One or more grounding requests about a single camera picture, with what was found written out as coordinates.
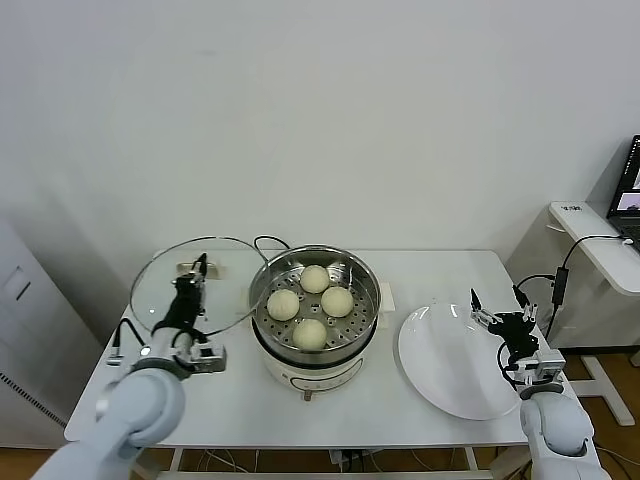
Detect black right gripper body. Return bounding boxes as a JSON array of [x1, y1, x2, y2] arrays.
[[491, 311, 540, 360]]

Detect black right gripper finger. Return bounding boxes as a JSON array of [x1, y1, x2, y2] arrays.
[[511, 284, 541, 327], [468, 286, 502, 327]]

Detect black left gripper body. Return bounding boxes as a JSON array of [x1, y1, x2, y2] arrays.
[[151, 277, 210, 337]]

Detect round glass pot lid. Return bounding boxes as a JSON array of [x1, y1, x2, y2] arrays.
[[129, 235, 272, 338]]

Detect white steamed baozi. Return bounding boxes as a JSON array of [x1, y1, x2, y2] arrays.
[[320, 285, 356, 319], [300, 264, 332, 295], [266, 288, 301, 322], [292, 317, 329, 352]]

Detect perforated steel steamer basket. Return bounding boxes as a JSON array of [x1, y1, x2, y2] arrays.
[[248, 243, 382, 354]]

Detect black power adapter brick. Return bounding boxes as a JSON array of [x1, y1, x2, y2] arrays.
[[550, 267, 569, 306]]

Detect large white round plate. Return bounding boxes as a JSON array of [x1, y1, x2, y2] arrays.
[[398, 303, 527, 421]]

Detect white side desk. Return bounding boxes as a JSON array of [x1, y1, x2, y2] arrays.
[[547, 201, 640, 427]]

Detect black laptop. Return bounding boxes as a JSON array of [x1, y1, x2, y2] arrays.
[[605, 134, 640, 241]]

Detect cream electric cooker pot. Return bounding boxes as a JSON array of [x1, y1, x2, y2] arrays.
[[234, 282, 397, 403]]

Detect white metal cabinet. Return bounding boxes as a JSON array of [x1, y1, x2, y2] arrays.
[[0, 214, 106, 451]]

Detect white power strip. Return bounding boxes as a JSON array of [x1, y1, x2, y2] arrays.
[[328, 449, 374, 472]]

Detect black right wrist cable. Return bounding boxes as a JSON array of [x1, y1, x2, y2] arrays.
[[496, 343, 524, 392]]

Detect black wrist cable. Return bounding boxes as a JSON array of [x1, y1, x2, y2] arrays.
[[496, 343, 524, 392], [106, 318, 152, 367]]

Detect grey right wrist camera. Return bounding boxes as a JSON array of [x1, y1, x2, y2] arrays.
[[517, 349, 567, 387]]

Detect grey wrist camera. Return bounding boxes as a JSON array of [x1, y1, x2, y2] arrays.
[[187, 342, 229, 374], [517, 349, 567, 387]]

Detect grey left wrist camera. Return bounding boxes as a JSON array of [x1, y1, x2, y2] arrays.
[[187, 342, 229, 374]]

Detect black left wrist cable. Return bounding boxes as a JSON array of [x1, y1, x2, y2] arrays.
[[106, 318, 152, 367]]

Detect black cooker power cord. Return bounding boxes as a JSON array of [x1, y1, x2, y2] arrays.
[[253, 235, 292, 264]]

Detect black laptop charger cable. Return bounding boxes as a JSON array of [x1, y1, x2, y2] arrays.
[[514, 233, 630, 341]]

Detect thin beige floor wires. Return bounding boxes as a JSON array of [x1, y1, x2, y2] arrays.
[[197, 448, 264, 474]]

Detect white metal table frame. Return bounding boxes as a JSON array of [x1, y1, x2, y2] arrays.
[[112, 442, 531, 480]]

